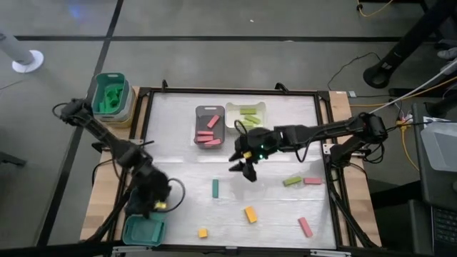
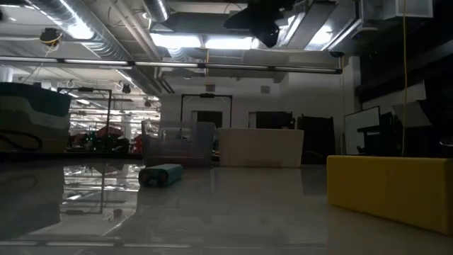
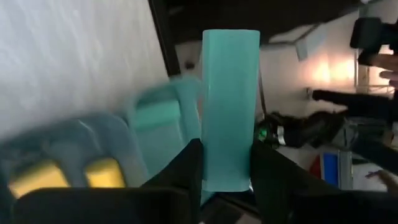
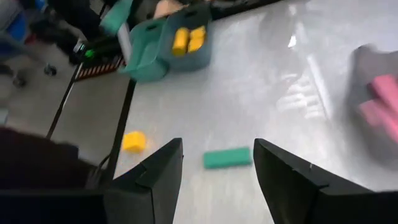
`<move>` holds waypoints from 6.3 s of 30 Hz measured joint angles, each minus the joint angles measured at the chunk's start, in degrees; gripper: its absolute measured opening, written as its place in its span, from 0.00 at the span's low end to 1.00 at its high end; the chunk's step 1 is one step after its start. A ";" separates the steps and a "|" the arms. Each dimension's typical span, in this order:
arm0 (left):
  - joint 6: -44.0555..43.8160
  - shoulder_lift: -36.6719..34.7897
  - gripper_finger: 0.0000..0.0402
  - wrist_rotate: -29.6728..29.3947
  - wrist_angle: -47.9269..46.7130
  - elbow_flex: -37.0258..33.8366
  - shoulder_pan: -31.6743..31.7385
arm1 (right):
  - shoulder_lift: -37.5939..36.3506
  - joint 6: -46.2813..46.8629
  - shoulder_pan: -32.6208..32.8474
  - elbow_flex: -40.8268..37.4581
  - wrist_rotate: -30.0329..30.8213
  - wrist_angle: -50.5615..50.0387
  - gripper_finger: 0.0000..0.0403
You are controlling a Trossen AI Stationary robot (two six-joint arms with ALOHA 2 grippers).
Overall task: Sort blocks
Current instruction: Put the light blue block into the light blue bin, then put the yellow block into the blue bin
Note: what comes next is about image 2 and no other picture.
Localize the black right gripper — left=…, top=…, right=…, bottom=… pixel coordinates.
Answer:
left=224, top=0, right=297, bottom=49

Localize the yellow rectangular block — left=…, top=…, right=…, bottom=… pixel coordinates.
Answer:
left=326, top=154, right=453, bottom=237

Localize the ceiling light panel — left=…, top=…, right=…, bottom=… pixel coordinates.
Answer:
left=150, top=33, right=256, bottom=50

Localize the horizontal rig beam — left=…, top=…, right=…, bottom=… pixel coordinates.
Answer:
left=0, top=55, right=343, bottom=74

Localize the black cabinet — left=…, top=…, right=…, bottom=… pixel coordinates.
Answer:
left=297, top=115, right=336, bottom=166

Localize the whiteboard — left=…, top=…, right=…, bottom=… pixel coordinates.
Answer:
left=343, top=105, right=382, bottom=156

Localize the grey plastic bin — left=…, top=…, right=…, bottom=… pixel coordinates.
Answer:
left=141, top=120, right=217, bottom=168

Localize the teal rectangular block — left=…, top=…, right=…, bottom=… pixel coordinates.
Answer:
left=137, top=163, right=184, bottom=188

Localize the teal stacked bin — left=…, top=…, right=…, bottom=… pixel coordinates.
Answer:
left=0, top=81, right=73, bottom=118

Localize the yellow stacked bin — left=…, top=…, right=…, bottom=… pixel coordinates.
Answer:
left=0, top=122, right=71, bottom=154

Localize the black gantry frame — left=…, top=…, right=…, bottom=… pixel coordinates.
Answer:
left=57, top=86, right=113, bottom=154
left=180, top=93, right=234, bottom=129

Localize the dark wall screen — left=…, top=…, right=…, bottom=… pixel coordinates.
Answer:
left=255, top=111, right=294, bottom=130

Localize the silver ceiling duct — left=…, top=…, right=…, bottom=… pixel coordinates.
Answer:
left=28, top=0, right=162, bottom=96

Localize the black ceiling cable reel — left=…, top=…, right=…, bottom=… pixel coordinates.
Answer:
left=38, top=27, right=64, bottom=47

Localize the black cable loop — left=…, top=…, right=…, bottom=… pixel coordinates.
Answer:
left=0, top=127, right=44, bottom=152

